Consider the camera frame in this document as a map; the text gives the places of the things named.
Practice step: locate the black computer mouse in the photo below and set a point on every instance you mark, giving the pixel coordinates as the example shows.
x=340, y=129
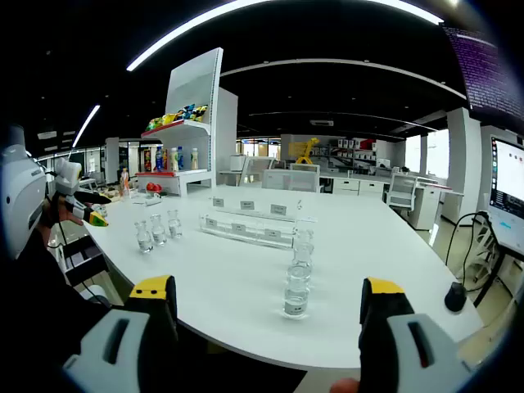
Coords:
x=455, y=298

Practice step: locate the row of drink bottles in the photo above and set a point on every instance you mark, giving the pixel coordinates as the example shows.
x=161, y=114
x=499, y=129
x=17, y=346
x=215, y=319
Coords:
x=175, y=159

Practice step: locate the white mesh office chair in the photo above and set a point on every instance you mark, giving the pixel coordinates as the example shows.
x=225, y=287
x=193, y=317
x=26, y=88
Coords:
x=290, y=180
x=400, y=190
x=256, y=170

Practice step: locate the background storage shelf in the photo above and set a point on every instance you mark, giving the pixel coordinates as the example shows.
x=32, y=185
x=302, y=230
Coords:
x=348, y=151

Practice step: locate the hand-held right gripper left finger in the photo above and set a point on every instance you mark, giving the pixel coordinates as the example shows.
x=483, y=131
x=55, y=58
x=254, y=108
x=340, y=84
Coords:
x=123, y=348

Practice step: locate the large dark text screen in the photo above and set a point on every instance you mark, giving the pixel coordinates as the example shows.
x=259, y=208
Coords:
x=483, y=69

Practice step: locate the person's black clothing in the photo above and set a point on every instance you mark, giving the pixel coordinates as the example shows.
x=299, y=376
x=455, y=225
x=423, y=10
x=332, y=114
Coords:
x=41, y=311

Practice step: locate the red round objects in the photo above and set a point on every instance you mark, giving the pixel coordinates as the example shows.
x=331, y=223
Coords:
x=154, y=187

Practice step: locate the black monitor stand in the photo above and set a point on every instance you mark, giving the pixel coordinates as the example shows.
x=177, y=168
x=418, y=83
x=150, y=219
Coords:
x=493, y=274

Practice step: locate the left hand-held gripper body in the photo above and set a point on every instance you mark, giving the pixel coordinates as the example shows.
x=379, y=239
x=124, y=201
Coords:
x=67, y=172

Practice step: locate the orange juice bottle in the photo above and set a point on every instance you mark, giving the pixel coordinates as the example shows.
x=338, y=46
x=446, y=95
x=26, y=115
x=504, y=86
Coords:
x=125, y=182

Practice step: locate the row of snack bags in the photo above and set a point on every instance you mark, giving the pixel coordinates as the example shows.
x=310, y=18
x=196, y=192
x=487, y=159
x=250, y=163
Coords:
x=176, y=116

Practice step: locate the computer monitor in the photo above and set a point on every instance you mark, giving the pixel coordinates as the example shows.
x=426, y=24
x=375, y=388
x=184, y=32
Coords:
x=509, y=196

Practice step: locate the straight ceiling light strip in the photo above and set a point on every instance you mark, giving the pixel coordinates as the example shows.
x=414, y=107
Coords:
x=86, y=127

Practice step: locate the curved ceiling light strip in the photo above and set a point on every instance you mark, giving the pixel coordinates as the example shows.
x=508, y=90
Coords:
x=229, y=14

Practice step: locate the person's right hand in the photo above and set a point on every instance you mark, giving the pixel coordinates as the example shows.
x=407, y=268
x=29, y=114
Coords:
x=346, y=385

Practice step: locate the person's left hand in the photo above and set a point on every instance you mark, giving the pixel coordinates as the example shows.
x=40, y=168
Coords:
x=66, y=215

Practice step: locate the white chest-worn device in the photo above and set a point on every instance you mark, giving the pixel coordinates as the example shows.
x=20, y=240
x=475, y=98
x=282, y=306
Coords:
x=20, y=196

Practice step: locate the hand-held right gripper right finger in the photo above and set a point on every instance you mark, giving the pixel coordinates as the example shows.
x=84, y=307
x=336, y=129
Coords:
x=401, y=352

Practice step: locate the yellow figure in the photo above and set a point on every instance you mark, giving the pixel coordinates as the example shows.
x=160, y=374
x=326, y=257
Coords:
x=307, y=149

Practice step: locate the ceiling air vent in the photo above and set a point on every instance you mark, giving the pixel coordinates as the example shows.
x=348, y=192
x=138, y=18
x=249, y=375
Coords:
x=321, y=122

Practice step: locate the clear acrylic reagent rack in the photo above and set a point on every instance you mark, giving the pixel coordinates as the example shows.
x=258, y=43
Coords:
x=245, y=221

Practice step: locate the white display shelf unit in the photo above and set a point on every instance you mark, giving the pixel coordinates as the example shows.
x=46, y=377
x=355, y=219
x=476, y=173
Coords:
x=192, y=82

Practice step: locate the clear plastic holder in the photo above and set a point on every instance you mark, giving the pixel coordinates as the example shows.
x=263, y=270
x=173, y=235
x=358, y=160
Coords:
x=145, y=200

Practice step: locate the black storage cart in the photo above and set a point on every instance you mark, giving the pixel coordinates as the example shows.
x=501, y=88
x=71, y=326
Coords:
x=84, y=262

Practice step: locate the white office desk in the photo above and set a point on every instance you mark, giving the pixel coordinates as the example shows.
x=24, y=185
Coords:
x=352, y=186

